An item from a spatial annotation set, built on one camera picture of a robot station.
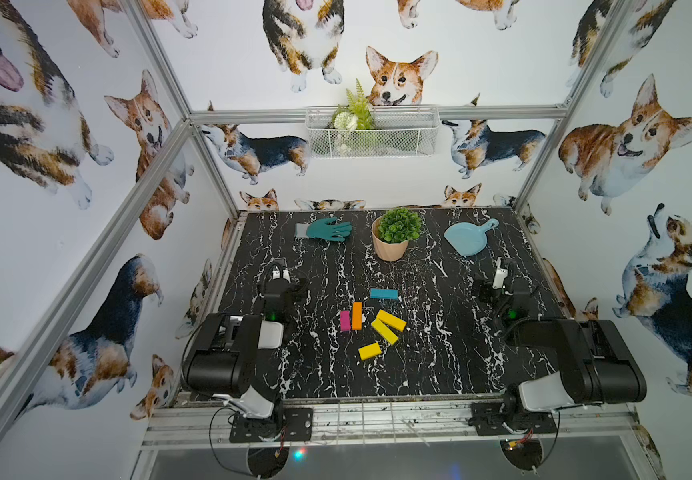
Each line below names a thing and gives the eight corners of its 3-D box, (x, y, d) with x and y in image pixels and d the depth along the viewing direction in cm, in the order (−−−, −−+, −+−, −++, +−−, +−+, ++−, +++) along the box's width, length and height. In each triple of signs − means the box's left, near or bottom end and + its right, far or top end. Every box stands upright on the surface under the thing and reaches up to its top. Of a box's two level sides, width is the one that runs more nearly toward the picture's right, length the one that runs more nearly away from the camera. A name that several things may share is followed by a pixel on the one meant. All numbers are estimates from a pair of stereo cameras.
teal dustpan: (465, 259, 109) (467, 254, 107) (442, 233, 117) (443, 228, 115) (509, 240, 115) (512, 234, 112) (484, 215, 123) (487, 210, 121)
